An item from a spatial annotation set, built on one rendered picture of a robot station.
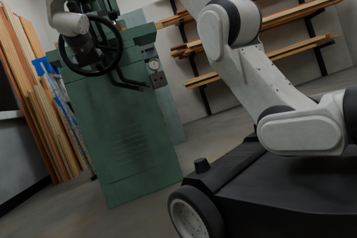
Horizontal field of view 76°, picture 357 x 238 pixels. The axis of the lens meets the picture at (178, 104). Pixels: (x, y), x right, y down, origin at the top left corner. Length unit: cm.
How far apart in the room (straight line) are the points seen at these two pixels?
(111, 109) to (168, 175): 48
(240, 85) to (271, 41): 350
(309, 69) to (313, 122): 383
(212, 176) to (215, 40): 39
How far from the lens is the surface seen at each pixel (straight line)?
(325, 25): 466
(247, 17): 71
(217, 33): 67
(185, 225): 80
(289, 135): 62
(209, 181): 70
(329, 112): 58
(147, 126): 128
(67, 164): 271
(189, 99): 375
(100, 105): 130
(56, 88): 223
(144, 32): 135
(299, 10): 388
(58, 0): 92
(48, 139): 268
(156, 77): 126
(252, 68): 67
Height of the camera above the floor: 46
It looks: 2 degrees down
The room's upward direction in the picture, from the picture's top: 19 degrees counter-clockwise
